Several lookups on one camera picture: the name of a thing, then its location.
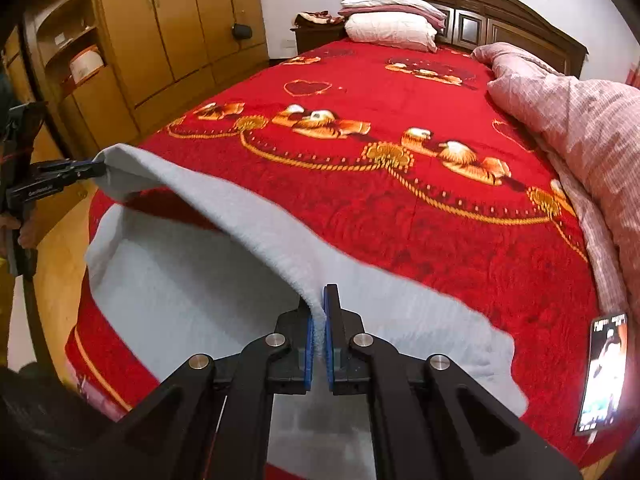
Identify light grey pants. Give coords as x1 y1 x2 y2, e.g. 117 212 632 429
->
84 142 530 480

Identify left hand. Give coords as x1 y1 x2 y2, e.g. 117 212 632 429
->
0 214 38 259

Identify white box on shelf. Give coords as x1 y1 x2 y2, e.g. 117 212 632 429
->
70 46 104 86

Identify wooden wardrobe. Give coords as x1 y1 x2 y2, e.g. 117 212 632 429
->
1 0 268 158

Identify smartphone with lit screen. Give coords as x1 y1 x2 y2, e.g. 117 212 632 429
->
575 313 628 434

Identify black object on wardrobe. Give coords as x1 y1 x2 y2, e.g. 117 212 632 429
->
231 23 253 41

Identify red patterned bedspread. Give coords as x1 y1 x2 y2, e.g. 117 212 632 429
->
64 39 633 480

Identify dark wooden nightstand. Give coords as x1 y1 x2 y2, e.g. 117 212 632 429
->
292 24 347 54

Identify folded cloth on nightstand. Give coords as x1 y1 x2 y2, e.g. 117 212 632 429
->
293 11 345 29

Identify pink checked duvet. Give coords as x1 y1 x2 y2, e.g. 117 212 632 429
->
472 42 639 316

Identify pink upper pillow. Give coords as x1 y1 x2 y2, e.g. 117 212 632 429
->
338 0 447 30

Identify white lower pillow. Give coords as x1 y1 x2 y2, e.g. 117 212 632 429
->
345 12 437 53

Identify dark wooden headboard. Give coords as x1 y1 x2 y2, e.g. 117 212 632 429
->
424 0 588 77

